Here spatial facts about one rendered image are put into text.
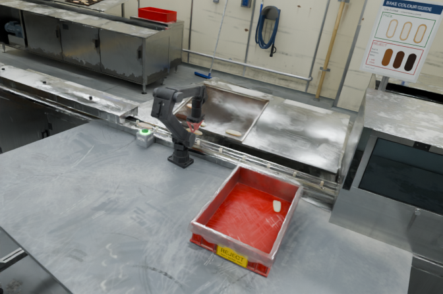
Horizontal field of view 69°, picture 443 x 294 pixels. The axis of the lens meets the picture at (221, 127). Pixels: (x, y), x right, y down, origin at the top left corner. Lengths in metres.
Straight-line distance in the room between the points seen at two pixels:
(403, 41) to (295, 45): 3.25
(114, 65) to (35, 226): 3.61
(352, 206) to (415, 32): 1.14
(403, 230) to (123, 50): 3.96
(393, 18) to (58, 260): 2.04
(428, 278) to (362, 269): 0.36
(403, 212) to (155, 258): 0.97
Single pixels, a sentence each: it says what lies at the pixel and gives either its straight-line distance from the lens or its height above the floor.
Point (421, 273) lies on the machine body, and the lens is 1.68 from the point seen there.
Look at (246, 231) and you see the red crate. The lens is 1.37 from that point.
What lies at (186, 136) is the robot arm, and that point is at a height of 0.99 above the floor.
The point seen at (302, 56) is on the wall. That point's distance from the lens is 5.31.
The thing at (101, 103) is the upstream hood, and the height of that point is 0.92.
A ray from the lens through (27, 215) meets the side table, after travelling 1.50.
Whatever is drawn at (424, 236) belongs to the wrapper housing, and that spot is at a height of 0.92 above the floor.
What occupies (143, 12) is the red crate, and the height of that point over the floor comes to 0.95.
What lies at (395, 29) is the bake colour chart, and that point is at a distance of 2.20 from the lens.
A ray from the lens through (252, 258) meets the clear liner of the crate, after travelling 1.19.
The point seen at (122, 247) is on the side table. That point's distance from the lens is 1.30.
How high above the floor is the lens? 1.78
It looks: 27 degrees down
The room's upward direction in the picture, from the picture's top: 7 degrees clockwise
